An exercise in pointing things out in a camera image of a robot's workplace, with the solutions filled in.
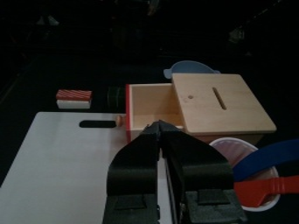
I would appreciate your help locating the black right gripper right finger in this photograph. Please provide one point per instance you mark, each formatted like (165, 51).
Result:
(197, 169)

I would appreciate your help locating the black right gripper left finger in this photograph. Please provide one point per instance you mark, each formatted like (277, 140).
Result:
(133, 169)

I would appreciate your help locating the white cutting board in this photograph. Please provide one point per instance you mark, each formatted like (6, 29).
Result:
(61, 163)

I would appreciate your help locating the white plastic container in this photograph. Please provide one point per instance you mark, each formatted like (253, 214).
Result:
(233, 147)

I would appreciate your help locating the red toy spatula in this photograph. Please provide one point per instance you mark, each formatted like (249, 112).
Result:
(256, 191)

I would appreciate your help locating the blue curved plastic piece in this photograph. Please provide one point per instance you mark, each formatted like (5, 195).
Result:
(268, 157)

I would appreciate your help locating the wooden box with slot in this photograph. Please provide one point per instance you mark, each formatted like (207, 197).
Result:
(221, 102)

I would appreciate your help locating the red striped sushi toy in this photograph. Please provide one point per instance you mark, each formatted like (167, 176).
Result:
(73, 99)

